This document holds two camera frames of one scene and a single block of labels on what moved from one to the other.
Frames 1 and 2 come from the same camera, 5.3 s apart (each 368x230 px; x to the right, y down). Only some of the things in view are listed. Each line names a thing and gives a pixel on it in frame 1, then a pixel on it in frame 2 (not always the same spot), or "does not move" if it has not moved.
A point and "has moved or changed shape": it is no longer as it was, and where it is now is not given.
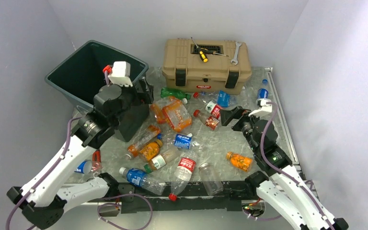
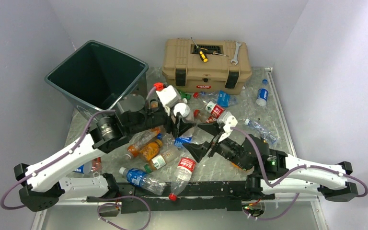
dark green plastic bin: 81,75 does not move
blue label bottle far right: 263,91 does not move
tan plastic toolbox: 218,67 does not move
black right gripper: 237,112 → 199,150
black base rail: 182,197 does not move
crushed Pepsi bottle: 183,141 has moved or changed shape
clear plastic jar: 212,182 → 186,115
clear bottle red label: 186,166 does not move
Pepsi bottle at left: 85,167 does not move
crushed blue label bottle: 222,97 does not move
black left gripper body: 130,98 → 154,118
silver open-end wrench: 235,59 does not move
